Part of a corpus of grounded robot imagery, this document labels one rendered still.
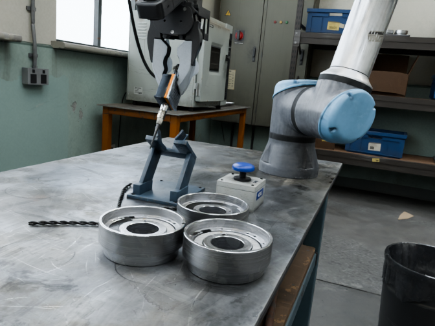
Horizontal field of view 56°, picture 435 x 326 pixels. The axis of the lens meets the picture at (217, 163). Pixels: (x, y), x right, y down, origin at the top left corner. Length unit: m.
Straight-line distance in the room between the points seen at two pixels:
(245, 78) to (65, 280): 4.07
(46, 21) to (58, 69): 0.28
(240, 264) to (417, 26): 4.18
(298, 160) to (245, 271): 0.57
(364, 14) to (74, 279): 0.75
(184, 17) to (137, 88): 2.29
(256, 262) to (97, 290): 0.17
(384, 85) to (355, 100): 3.05
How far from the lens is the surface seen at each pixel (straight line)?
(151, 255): 0.47
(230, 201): 0.64
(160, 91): 0.70
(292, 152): 0.98
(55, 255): 0.52
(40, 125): 2.60
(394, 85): 3.92
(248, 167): 0.71
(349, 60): 0.91
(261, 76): 4.38
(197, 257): 0.45
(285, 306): 0.94
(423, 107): 3.88
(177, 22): 0.71
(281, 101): 0.99
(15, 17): 2.48
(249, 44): 4.45
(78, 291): 0.44
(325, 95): 0.88
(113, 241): 0.48
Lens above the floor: 1.02
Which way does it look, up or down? 12 degrees down
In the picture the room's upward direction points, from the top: 5 degrees clockwise
